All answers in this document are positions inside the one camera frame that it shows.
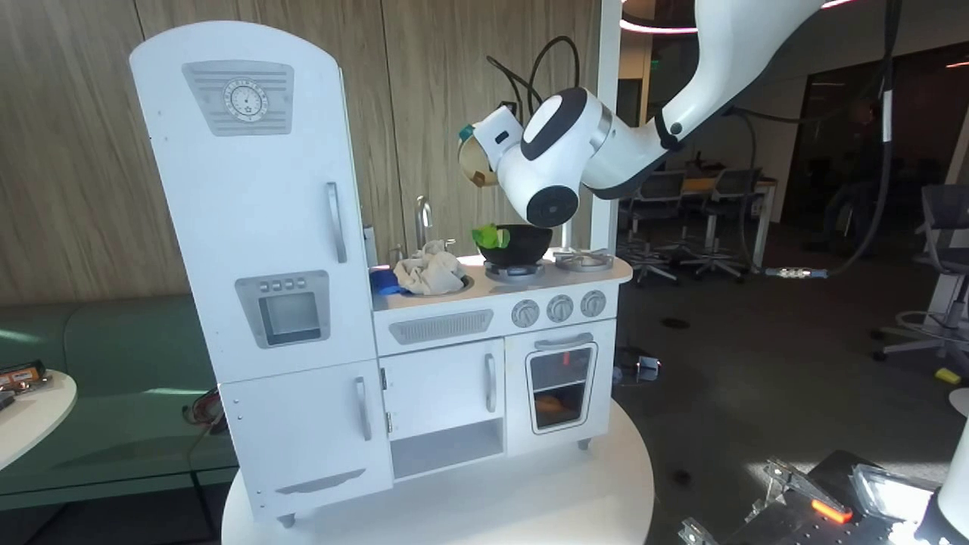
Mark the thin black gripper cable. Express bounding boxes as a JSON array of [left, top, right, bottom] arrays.
[[485, 35, 586, 121]]

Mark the silver toy faucet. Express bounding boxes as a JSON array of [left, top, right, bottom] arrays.
[[413, 195, 435, 259]]

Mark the white toy play kitchen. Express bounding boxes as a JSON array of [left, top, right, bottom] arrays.
[[125, 20, 636, 527]]

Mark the brown item on side table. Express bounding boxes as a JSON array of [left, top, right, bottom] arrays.
[[0, 360, 56, 401]]

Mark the small green toy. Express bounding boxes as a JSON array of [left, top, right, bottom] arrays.
[[468, 225, 515, 256]]

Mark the crumpled white cloth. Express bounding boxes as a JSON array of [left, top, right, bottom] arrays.
[[390, 237, 468, 299]]

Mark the green bench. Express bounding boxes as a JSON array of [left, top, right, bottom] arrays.
[[0, 291, 242, 511]]

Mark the wooden desk with white legs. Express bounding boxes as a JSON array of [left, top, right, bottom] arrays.
[[612, 173, 777, 278]]

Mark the blue toy sink basin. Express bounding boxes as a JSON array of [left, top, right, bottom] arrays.
[[366, 264, 410, 313]]

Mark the brown toy bread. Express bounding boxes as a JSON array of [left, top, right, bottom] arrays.
[[532, 391, 569, 423]]

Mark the ring ceiling lamp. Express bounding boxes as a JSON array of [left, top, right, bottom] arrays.
[[617, 12, 702, 40]]

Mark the grey office chair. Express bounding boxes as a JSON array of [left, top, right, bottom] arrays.
[[617, 171, 691, 286], [685, 164, 762, 282]]

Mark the black bowl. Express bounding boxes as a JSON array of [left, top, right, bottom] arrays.
[[472, 220, 558, 273]]

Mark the small round white side table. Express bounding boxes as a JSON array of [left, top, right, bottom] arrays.
[[0, 366, 82, 477]]

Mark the brown round object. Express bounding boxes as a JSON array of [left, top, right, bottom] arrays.
[[178, 388, 231, 439]]

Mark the silver toy stove burner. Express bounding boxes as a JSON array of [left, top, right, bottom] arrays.
[[552, 250, 614, 277], [485, 261, 555, 287]]

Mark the dark office chair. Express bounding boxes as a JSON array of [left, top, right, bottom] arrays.
[[873, 179, 969, 366]]

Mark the box of items on floor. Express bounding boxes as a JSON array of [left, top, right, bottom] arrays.
[[612, 345, 665, 388]]

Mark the white structural column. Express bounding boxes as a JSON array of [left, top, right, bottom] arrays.
[[591, 0, 627, 259]]

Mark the thick black robot hose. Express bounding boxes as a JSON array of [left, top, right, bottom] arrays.
[[762, 0, 904, 286]]

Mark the black device with orange light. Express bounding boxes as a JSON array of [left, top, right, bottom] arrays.
[[676, 449, 943, 545]]

